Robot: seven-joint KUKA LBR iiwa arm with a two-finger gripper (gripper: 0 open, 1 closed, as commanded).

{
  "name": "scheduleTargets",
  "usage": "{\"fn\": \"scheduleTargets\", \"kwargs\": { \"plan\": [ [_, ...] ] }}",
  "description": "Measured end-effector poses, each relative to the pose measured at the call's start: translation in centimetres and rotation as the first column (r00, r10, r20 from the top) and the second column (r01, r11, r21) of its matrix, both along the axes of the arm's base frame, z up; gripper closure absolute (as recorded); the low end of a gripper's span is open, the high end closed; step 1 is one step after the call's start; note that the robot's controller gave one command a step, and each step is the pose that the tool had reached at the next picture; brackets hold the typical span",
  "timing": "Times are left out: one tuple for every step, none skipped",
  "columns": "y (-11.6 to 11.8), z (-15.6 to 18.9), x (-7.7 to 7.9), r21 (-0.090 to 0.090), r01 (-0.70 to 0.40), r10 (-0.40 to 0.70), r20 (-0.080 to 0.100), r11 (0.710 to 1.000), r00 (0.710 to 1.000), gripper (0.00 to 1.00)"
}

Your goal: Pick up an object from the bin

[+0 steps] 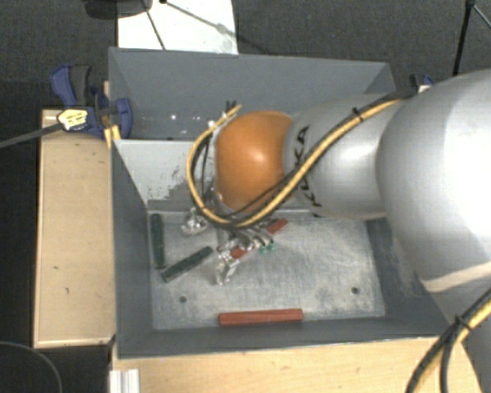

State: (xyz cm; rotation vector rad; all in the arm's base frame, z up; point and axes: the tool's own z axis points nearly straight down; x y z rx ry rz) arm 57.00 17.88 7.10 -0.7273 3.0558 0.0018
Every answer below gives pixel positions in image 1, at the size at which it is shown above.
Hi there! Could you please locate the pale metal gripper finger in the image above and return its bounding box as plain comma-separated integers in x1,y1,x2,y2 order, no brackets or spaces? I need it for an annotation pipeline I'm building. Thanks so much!
179,206,209,237
214,248,241,287

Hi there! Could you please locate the grey metal bin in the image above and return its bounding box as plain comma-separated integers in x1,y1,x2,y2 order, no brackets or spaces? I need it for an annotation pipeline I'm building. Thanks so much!
107,46,452,359

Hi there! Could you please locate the pale wood board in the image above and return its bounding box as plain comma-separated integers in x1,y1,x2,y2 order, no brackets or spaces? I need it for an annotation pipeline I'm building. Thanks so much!
32,108,118,350

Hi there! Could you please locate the red-brown flat block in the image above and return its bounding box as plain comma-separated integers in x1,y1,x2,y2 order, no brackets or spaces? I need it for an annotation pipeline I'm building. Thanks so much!
218,307,305,328
228,218,290,260

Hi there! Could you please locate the dark green flat block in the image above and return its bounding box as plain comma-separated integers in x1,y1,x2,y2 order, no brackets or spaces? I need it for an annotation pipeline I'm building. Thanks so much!
148,212,168,271
160,246,215,283

